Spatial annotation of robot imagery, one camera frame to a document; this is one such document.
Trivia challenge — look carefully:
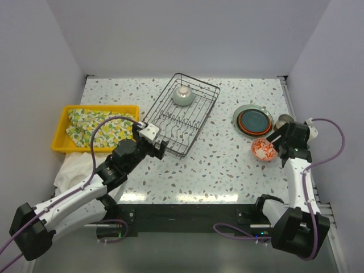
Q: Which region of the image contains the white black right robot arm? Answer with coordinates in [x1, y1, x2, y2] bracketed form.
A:
[253, 122, 330, 260]

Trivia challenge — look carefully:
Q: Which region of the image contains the aluminium frame rail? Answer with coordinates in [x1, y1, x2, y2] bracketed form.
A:
[277, 75, 350, 272]

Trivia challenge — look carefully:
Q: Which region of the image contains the celadon green flower plate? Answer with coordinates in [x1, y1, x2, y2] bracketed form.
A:
[233, 104, 274, 138]

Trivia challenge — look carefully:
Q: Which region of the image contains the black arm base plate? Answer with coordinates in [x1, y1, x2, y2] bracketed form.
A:
[94, 204, 270, 239]

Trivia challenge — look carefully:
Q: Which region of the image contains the black wire dish rack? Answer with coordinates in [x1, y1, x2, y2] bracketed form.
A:
[143, 73, 220, 158]

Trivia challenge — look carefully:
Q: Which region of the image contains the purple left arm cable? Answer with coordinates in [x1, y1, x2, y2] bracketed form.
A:
[0, 116, 142, 271]

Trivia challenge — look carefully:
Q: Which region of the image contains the beige ceramic cup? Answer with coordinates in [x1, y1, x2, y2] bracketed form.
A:
[273, 114, 295, 131]

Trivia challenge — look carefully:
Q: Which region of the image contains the teal blue plate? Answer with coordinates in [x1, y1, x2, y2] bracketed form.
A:
[238, 109, 270, 133]

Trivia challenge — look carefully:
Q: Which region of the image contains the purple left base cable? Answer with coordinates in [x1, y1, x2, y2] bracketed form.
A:
[96, 218, 129, 244]

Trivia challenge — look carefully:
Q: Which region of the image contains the white towel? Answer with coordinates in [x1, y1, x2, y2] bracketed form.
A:
[53, 152, 129, 205]

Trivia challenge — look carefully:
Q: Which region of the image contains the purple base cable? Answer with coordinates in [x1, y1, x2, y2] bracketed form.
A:
[96, 218, 129, 244]
[213, 223, 275, 242]

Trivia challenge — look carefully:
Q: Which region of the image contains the red white patterned bowl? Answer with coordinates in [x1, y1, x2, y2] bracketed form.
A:
[251, 138, 277, 162]

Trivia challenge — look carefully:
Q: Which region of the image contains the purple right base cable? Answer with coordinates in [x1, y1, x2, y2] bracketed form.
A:
[213, 223, 275, 242]

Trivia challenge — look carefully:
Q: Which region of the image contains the yellow plastic tray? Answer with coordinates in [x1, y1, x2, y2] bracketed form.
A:
[51, 105, 139, 154]

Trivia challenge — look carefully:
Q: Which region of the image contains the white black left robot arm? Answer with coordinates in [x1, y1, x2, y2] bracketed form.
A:
[9, 123, 167, 261]

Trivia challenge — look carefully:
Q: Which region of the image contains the celadon green bowl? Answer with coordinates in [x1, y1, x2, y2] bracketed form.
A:
[172, 86, 195, 106]

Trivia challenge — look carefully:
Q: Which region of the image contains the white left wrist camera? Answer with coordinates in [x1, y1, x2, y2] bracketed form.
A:
[139, 123, 160, 144]

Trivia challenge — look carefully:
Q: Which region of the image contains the orange red plate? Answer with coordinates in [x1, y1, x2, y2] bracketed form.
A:
[237, 109, 272, 136]

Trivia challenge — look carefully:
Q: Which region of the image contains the lemon print cloth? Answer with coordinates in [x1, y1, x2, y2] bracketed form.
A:
[66, 108, 136, 148]

